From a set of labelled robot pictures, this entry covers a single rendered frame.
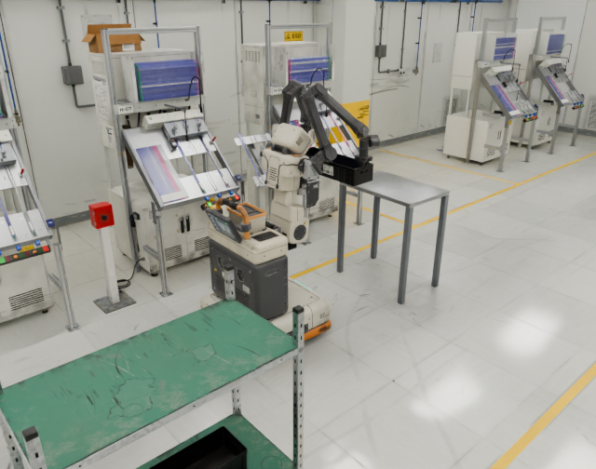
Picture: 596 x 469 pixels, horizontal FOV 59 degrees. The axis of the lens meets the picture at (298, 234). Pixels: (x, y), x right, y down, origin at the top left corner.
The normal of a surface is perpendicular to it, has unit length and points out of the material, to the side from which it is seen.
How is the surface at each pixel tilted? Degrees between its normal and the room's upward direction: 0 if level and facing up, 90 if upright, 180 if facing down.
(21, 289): 90
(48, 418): 0
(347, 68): 90
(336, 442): 0
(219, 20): 90
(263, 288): 90
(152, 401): 0
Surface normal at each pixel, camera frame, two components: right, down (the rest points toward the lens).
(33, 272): 0.66, 0.30
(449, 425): 0.00, -0.92
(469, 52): -0.75, 0.26
